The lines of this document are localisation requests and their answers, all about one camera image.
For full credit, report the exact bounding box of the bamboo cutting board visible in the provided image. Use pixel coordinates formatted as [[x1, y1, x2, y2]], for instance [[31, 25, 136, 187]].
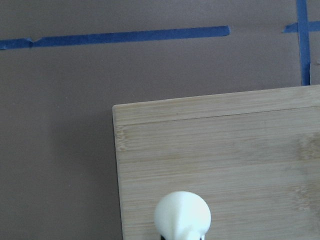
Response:
[[112, 85, 320, 240]]

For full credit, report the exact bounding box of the white steamed bun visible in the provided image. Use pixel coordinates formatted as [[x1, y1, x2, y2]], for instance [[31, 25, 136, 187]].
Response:
[[154, 191, 212, 240]]

